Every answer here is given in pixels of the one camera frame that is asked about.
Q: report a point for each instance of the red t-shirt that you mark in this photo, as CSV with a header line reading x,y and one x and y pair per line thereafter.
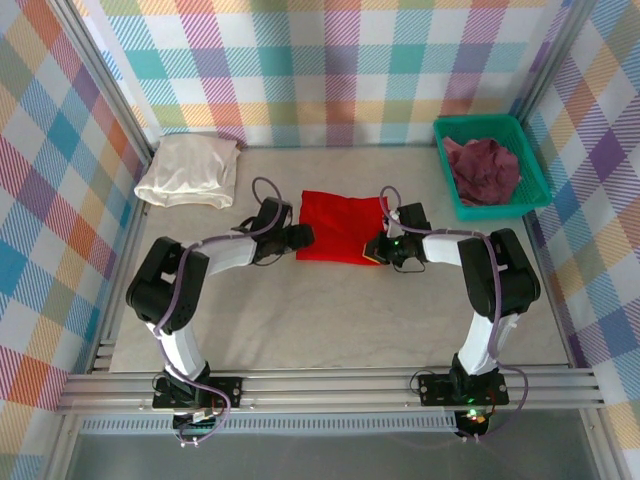
x,y
335,225

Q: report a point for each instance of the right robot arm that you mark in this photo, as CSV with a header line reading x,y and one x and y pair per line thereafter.
x,y
515,280

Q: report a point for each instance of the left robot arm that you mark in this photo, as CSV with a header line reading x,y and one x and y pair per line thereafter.
x,y
165,285

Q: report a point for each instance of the maroon t-shirt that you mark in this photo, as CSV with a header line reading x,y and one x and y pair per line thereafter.
x,y
482,170

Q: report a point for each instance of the cream folded t-shirt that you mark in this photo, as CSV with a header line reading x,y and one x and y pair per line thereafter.
x,y
185,170

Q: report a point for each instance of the green plastic basket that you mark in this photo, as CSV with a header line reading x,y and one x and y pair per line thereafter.
x,y
475,120

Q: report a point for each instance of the right controller board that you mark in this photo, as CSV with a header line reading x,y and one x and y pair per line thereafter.
x,y
474,422

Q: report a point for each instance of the controller board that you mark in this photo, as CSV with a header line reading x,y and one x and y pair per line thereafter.
x,y
197,425
474,422

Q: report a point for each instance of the left controller board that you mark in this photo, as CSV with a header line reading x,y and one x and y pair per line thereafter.
x,y
197,425

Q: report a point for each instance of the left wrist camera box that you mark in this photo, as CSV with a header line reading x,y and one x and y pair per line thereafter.
x,y
274,212

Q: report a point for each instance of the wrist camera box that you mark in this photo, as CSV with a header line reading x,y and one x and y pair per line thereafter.
x,y
274,212
414,217

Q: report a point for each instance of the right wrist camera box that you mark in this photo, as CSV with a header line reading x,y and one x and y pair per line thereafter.
x,y
414,217

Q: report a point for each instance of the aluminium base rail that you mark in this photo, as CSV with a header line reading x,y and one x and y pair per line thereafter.
x,y
325,390

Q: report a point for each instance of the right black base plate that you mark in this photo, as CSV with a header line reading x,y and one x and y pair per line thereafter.
x,y
431,390

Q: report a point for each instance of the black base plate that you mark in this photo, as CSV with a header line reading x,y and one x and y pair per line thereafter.
x,y
431,390
235,390

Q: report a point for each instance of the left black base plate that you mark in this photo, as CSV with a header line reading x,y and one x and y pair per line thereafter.
x,y
235,390

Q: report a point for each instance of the aluminium frame post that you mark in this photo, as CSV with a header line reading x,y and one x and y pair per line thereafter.
x,y
100,75
550,55

